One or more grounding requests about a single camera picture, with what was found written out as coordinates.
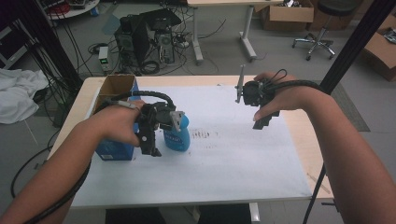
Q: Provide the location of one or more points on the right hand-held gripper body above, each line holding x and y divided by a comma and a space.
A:
257, 93

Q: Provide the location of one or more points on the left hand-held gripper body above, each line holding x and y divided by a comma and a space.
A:
162, 116

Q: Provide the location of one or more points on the blue plastic bottle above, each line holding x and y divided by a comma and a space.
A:
177, 140

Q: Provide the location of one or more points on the blue cardboard box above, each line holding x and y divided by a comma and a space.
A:
116, 85

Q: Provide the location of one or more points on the person's right hand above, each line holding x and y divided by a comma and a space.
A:
289, 96

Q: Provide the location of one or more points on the person's left hand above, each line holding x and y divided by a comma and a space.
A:
120, 123

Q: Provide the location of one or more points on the white table mat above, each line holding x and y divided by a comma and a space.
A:
224, 161

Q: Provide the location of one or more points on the grey computer tower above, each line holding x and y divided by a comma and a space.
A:
165, 46

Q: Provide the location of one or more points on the black computer tower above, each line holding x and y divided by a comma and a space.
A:
134, 40

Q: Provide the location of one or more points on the white power supply unit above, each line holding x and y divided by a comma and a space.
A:
103, 57

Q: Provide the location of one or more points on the white table leg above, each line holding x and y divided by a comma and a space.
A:
254, 213

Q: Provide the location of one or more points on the black office stool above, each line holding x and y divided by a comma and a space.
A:
323, 34

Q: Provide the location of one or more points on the white desk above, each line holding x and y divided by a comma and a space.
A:
218, 2

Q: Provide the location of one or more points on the large brown cardboard box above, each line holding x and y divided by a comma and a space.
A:
381, 51

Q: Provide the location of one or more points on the black metal stand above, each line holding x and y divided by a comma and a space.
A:
49, 43

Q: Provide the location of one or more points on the round white table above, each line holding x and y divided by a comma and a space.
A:
74, 11

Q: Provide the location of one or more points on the white cloth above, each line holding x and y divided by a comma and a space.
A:
17, 93

